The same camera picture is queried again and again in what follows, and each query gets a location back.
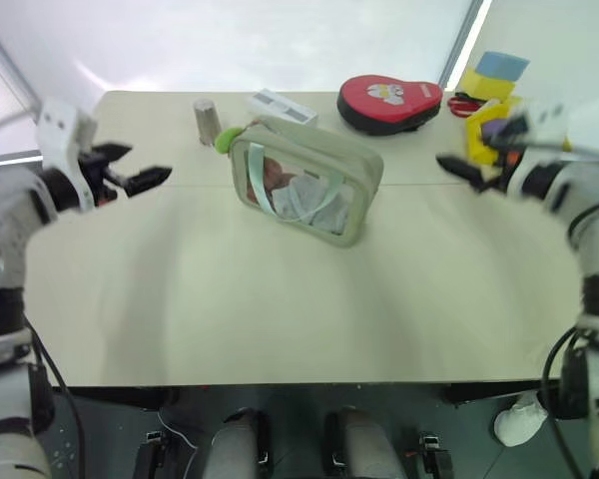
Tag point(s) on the beige cylinder cup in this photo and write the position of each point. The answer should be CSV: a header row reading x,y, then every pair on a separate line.
x,y
205,122

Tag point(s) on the light grey cloth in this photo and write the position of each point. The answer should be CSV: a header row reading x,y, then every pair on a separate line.
x,y
307,199

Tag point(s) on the red black pouch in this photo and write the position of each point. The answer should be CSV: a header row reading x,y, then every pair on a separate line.
x,y
389,107

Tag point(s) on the blue sponge block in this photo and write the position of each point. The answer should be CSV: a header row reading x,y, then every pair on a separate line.
x,y
501,65

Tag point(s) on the white crumpled lump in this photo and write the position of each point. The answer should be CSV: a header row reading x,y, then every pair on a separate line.
x,y
519,424

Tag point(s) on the white rectangular box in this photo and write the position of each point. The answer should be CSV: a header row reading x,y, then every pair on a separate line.
x,y
282,107

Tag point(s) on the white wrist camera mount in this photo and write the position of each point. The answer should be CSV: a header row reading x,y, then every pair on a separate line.
x,y
549,120
60,130

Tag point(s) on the clear beige-trimmed toiletry bag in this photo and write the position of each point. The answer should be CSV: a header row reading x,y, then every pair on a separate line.
x,y
299,144

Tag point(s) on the yellow plastic holder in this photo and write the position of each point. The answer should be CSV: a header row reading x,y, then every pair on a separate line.
x,y
479,140

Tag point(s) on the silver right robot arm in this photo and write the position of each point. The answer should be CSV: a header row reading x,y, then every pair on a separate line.
x,y
591,214

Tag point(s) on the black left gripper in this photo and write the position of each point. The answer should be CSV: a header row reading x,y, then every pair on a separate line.
x,y
97,179

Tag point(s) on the black floor bracket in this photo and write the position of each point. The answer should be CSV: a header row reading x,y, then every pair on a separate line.
x,y
433,453
152,451

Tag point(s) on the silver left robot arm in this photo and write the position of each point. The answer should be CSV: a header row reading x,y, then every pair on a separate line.
x,y
10,234

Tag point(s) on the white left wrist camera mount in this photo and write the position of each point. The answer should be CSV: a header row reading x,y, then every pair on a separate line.
x,y
60,130

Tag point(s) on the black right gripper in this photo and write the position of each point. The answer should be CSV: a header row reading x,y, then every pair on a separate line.
x,y
501,174

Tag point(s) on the yellow sponge block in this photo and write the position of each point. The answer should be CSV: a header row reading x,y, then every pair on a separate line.
x,y
484,86

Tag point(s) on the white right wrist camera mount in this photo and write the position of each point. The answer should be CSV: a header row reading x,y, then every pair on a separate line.
x,y
549,120

